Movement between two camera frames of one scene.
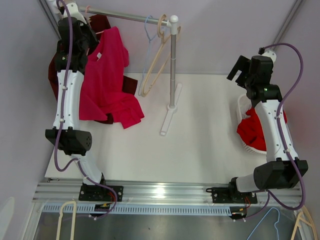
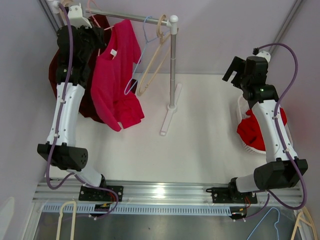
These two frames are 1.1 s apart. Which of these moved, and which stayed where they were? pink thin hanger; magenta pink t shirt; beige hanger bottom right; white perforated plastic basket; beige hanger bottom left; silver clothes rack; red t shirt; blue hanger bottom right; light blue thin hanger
Moved: magenta pink t shirt; light blue thin hanger; pink thin hanger
Stayed: beige hanger bottom left; beige hanger bottom right; silver clothes rack; blue hanger bottom right; red t shirt; white perforated plastic basket
